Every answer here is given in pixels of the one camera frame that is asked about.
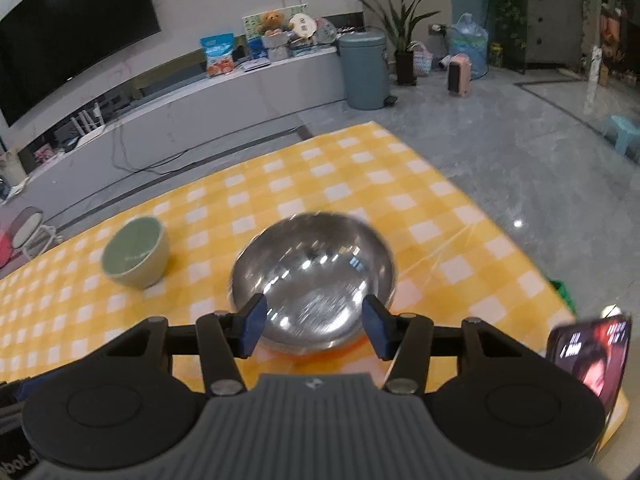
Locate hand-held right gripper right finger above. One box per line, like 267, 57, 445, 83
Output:
362, 294, 547, 396

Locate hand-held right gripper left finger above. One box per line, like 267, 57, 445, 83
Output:
105, 294, 268, 397

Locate orange steel bowl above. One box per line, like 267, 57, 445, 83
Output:
230, 212, 399, 357

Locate green ceramic bowl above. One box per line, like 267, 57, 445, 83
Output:
101, 216, 171, 290

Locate yellow checked tablecloth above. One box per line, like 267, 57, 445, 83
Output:
0, 121, 631, 456

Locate grey round stool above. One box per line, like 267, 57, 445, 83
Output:
10, 207, 62, 262

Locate smartphone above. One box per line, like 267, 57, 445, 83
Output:
545, 312, 633, 413

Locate grey television cabinet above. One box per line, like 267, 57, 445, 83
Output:
0, 45, 351, 221

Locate white router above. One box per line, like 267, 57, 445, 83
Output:
69, 102, 109, 150

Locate grey-blue trash bin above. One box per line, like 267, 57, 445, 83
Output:
337, 30, 399, 111

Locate pink space heater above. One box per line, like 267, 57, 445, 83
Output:
446, 55, 474, 99

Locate woven basket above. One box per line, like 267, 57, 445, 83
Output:
411, 42, 432, 78

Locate blue snack bag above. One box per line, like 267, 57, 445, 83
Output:
201, 33, 236, 79

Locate potted plant in black pot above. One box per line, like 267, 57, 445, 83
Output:
347, 0, 447, 87

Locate large blue water bottle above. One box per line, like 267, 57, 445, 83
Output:
448, 12, 490, 80

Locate green picture board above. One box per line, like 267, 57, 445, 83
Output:
242, 4, 308, 37

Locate brown teddy bear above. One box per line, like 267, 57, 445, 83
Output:
257, 10, 296, 39

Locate round paper fan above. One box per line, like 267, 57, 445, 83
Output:
290, 13, 317, 39

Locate light blue plastic stool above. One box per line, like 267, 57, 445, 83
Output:
597, 115, 640, 157

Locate leafy green plant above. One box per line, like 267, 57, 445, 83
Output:
477, 0, 527, 69

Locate grey drawer cabinet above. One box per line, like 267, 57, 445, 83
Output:
522, 0, 587, 74

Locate black cable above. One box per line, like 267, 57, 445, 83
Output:
111, 119, 211, 176

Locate black wall television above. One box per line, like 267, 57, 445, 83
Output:
0, 0, 162, 129

